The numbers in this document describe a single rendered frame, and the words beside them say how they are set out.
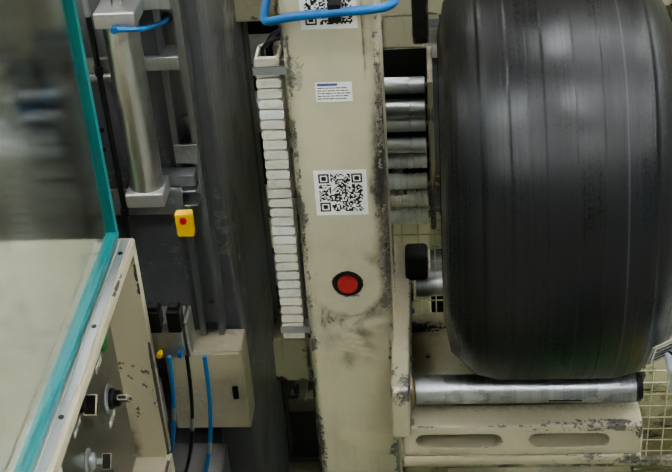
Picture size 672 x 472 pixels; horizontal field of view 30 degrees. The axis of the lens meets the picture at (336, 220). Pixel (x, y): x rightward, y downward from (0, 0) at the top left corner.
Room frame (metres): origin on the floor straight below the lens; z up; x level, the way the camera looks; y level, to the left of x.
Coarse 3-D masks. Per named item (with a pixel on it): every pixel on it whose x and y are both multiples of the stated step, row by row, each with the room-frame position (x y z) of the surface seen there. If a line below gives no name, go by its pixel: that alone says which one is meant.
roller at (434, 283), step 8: (432, 272) 1.75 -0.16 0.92; (440, 272) 1.75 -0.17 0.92; (416, 280) 1.74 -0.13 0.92; (424, 280) 1.74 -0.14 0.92; (432, 280) 1.73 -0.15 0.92; (440, 280) 1.73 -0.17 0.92; (416, 288) 1.73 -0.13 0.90; (424, 288) 1.73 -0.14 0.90; (432, 288) 1.73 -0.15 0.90; (440, 288) 1.73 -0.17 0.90; (424, 296) 1.74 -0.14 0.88
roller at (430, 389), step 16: (416, 384) 1.46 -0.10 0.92; (432, 384) 1.46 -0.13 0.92; (448, 384) 1.46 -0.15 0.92; (464, 384) 1.45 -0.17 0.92; (480, 384) 1.45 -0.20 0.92; (496, 384) 1.45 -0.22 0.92; (512, 384) 1.45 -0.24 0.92; (528, 384) 1.44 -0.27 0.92; (544, 384) 1.44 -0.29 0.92; (560, 384) 1.44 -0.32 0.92; (576, 384) 1.44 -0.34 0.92; (592, 384) 1.43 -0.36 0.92; (608, 384) 1.43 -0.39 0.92; (624, 384) 1.43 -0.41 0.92; (640, 384) 1.43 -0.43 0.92; (416, 400) 1.45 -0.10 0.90; (432, 400) 1.45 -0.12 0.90; (448, 400) 1.45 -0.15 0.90; (464, 400) 1.44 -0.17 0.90; (480, 400) 1.44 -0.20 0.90; (496, 400) 1.44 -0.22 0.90; (512, 400) 1.44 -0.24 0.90; (528, 400) 1.44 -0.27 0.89; (544, 400) 1.43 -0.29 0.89; (560, 400) 1.43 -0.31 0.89; (576, 400) 1.43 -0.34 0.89; (592, 400) 1.43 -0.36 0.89; (608, 400) 1.43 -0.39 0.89; (624, 400) 1.42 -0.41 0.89; (640, 400) 1.42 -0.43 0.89
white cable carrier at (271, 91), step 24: (264, 96) 1.56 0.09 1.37; (264, 120) 1.56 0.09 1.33; (288, 120) 1.60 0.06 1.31; (264, 144) 1.56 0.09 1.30; (288, 144) 1.58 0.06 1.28; (288, 168) 1.57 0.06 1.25; (288, 192) 1.56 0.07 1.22; (288, 216) 1.56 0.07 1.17; (288, 240) 1.56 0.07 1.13; (288, 264) 1.56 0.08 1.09; (288, 288) 1.56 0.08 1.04; (288, 312) 1.56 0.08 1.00; (288, 336) 1.56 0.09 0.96
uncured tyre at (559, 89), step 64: (448, 0) 1.66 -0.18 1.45; (512, 0) 1.55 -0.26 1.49; (576, 0) 1.54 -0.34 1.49; (640, 0) 1.54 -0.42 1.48; (448, 64) 1.50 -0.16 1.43; (512, 64) 1.44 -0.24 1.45; (576, 64) 1.43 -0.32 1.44; (640, 64) 1.43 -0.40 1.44; (448, 128) 1.42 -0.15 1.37; (512, 128) 1.38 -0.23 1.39; (576, 128) 1.37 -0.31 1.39; (640, 128) 1.36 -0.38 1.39; (448, 192) 1.38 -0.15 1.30; (512, 192) 1.33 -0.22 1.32; (576, 192) 1.32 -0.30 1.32; (640, 192) 1.32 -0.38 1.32; (448, 256) 1.36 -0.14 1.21; (512, 256) 1.31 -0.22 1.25; (576, 256) 1.30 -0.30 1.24; (640, 256) 1.29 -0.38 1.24; (448, 320) 1.39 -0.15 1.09; (512, 320) 1.31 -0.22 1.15; (576, 320) 1.30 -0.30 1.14; (640, 320) 1.29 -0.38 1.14
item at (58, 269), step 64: (0, 0) 1.17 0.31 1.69; (64, 0) 1.37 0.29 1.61; (0, 64) 1.13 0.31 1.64; (64, 64) 1.32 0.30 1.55; (0, 128) 1.09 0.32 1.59; (64, 128) 1.28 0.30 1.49; (0, 192) 1.05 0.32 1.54; (64, 192) 1.23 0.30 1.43; (0, 256) 1.02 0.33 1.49; (64, 256) 1.19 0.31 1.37; (0, 320) 0.98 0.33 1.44; (64, 320) 1.15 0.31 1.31; (0, 384) 0.95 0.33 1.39; (0, 448) 0.91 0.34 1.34
